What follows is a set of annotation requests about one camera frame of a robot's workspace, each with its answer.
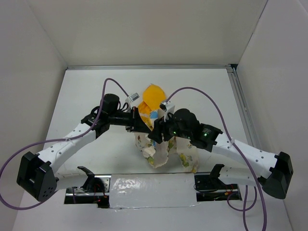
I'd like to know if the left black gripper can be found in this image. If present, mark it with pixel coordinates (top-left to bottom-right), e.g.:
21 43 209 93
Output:
108 106 151 133

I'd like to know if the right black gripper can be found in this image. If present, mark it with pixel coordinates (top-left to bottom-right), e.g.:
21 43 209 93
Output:
147 111 192 143

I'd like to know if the yellow and cream baby jacket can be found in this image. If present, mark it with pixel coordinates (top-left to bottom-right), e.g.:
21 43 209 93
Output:
133 83 200 174

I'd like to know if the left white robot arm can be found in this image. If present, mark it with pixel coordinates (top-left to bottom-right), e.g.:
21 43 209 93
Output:
16 93 150 202

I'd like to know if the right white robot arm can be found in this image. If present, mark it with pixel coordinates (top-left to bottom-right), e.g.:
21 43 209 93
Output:
148 109 294 199

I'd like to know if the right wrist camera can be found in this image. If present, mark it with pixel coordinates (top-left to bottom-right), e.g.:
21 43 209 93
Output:
160 101 175 120

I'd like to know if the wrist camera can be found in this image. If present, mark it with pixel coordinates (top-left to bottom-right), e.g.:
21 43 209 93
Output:
126 92 140 103
160 101 175 120

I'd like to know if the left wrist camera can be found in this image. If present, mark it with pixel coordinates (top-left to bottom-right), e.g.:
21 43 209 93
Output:
126 92 140 103

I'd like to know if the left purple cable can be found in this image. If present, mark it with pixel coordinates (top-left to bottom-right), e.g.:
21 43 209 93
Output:
0 78 132 210

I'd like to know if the purple cable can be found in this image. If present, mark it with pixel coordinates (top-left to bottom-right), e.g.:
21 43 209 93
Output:
0 78 132 210
166 86 267 231

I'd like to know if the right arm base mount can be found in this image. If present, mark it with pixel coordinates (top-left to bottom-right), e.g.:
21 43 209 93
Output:
193 164 241 202

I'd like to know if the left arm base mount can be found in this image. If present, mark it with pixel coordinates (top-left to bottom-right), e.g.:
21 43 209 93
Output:
64 166 111 208

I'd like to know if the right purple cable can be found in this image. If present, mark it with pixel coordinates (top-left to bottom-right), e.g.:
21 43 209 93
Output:
166 86 267 231

